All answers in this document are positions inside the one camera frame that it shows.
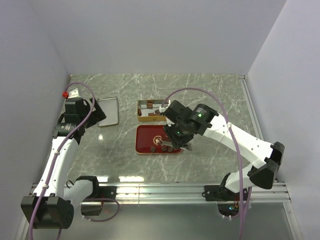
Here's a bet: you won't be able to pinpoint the silver tin lid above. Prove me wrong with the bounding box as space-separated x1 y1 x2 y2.
97 97 119 127

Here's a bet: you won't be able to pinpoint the dark square chocolate bottom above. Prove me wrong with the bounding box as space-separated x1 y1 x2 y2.
161 146 168 152

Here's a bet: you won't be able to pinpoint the brown square chocolate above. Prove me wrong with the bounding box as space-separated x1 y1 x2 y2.
137 108 142 117

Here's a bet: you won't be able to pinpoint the long metal tweezers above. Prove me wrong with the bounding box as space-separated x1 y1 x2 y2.
160 140 192 151

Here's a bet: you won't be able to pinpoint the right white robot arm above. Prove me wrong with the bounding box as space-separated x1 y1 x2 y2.
159 100 285 200

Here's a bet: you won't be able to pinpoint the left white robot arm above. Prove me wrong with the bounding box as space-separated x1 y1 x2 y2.
20 88 106 230

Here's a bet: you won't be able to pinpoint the red gold-rimmed tray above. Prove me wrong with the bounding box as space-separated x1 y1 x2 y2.
135 124 183 155

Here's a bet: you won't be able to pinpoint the gold tin box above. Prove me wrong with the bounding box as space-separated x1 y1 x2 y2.
136 99 166 122

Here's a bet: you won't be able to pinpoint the red emergency knob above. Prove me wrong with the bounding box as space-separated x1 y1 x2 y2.
62 91 69 99

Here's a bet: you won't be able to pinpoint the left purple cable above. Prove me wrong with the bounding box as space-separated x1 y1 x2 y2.
27 82 121 240

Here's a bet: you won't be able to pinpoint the purple cable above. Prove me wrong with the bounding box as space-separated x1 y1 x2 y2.
161 87 252 240
27 82 121 240

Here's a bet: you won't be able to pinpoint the side aluminium rail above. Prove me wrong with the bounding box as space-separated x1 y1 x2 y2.
238 74 278 183

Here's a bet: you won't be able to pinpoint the aluminium mounting rail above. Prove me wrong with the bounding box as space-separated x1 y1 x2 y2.
100 182 291 205

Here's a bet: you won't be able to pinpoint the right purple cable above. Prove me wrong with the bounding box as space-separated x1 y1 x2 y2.
161 87 252 240

